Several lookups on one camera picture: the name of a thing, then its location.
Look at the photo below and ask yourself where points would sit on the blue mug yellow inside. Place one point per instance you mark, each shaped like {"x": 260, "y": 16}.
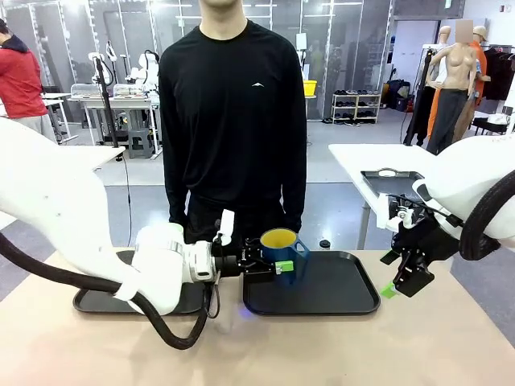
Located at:
{"x": 281, "y": 253}

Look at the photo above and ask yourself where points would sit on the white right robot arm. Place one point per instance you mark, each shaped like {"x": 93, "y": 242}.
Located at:
{"x": 462, "y": 177}

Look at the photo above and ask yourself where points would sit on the black tripod stand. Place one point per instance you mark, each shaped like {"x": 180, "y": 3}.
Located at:
{"x": 108, "y": 108}

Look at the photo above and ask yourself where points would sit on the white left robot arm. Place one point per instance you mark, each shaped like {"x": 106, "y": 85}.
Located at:
{"x": 48, "y": 193}

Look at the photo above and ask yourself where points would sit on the clear plastic box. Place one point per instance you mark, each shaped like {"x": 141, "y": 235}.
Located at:
{"x": 128, "y": 90}
{"x": 84, "y": 90}

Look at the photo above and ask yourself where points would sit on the wooden shoe rack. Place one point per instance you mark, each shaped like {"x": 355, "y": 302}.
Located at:
{"x": 356, "y": 106}

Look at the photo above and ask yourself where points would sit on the person's left forearm black sleeve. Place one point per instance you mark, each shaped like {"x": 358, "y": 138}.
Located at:
{"x": 293, "y": 201}

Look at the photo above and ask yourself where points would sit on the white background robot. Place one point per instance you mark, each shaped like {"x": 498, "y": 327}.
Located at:
{"x": 145, "y": 66}

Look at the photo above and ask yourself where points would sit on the person in black shirt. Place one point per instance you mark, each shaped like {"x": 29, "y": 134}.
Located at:
{"x": 229, "y": 120}

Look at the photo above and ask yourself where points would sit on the person's right forearm black sleeve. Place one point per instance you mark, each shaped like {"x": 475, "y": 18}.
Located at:
{"x": 178, "y": 201}

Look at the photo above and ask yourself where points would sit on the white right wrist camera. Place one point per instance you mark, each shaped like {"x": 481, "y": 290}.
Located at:
{"x": 384, "y": 209}

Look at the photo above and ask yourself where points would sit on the beige mannequin dark trousers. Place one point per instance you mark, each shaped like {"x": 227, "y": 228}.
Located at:
{"x": 456, "y": 64}

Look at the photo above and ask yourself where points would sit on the mannequin in orange clothes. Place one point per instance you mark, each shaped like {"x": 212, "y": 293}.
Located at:
{"x": 479, "y": 52}

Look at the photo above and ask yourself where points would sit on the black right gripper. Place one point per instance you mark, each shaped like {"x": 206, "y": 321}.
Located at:
{"x": 426, "y": 241}

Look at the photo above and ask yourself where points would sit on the yellow bin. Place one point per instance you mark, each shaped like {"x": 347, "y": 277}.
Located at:
{"x": 309, "y": 88}

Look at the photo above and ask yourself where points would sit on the white workbench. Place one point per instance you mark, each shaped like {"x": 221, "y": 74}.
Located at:
{"x": 120, "y": 103}

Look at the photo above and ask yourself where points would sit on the dark bags pile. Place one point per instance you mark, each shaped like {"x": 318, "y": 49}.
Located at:
{"x": 396, "y": 90}

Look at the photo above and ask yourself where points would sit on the small white bowl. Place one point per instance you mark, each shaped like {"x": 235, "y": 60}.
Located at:
{"x": 387, "y": 173}

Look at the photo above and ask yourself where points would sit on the white panel on stand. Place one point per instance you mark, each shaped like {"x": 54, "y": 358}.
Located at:
{"x": 301, "y": 40}

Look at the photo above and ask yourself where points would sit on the small black round cap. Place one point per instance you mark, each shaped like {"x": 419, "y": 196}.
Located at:
{"x": 324, "y": 244}

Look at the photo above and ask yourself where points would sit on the person in red jacket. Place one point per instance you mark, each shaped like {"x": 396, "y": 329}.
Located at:
{"x": 20, "y": 80}

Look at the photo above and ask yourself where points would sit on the black plastic serving tray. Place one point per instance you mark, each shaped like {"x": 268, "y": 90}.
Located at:
{"x": 92, "y": 301}
{"x": 330, "y": 285}

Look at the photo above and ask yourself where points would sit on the rack of dark garments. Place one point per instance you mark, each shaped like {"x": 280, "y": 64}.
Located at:
{"x": 499, "y": 72}

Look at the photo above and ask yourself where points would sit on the black garment on stand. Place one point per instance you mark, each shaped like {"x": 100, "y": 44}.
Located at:
{"x": 416, "y": 116}

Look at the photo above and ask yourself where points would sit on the white side table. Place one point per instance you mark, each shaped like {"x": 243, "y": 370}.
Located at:
{"x": 362, "y": 161}

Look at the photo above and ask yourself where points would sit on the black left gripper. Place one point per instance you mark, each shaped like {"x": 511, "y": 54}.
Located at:
{"x": 248, "y": 265}

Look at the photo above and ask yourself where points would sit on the grey step stool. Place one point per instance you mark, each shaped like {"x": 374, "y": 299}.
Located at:
{"x": 141, "y": 144}

